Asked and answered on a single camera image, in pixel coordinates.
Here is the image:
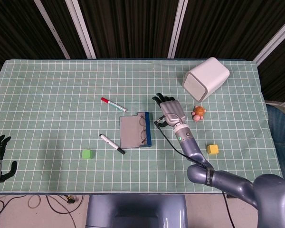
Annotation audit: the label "white rounded box appliance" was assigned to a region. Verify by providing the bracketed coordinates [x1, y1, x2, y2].
[181, 57, 230, 102]

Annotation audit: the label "black capped whiteboard marker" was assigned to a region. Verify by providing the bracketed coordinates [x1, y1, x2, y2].
[99, 133, 126, 155]

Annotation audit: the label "green checked tablecloth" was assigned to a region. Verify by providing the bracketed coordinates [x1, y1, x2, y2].
[0, 59, 285, 194]

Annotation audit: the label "person in blue jeans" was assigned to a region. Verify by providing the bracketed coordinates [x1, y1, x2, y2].
[266, 101, 285, 181]

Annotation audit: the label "green cube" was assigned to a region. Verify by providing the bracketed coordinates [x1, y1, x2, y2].
[82, 149, 95, 160]

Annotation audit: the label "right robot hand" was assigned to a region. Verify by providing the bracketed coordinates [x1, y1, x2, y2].
[152, 93, 187, 127]

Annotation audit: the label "brown floor cable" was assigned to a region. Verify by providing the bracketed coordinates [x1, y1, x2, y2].
[28, 194, 85, 228]

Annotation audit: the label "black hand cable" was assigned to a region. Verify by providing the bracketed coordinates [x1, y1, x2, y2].
[153, 120, 236, 228]

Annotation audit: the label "wire-rim eyeglasses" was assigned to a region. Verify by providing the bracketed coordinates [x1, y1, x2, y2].
[138, 114, 148, 144]

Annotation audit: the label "blue glasses case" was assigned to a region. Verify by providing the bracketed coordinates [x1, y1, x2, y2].
[119, 112, 153, 150]

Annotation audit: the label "pink turtle toy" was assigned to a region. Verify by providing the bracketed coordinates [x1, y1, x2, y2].
[191, 105, 207, 122]

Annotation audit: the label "blue grey robot torso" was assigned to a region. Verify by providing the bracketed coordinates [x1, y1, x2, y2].
[85, 194, 188, 228]

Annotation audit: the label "white partition post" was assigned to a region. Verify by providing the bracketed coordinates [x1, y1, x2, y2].
[65, 0, 97, 59]
[253, 14, 285, 67]
[167, 0, 189, 59]
[34, 0, 71, 59]

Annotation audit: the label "yellow cube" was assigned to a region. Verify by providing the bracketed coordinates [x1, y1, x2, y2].
[207, 144, 219, 155]

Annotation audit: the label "red capped whiteboard marker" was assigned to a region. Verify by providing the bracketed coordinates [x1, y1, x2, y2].
[100, 96, 128, 113]

